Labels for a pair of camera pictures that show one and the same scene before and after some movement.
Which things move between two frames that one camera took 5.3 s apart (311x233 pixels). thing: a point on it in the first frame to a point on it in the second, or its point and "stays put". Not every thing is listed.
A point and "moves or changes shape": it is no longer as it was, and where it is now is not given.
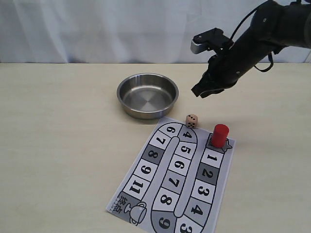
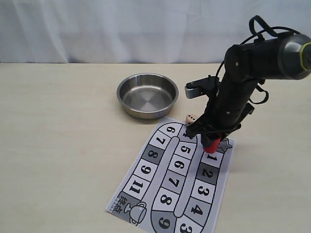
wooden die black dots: x=191 y=121 stays put
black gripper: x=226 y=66 to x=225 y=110
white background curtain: x=122 y=31 stays put
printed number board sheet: x=177 y=183 stays put
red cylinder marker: x=220 y=134 moves or changes shape
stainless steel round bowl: x=147 y=96 stays put
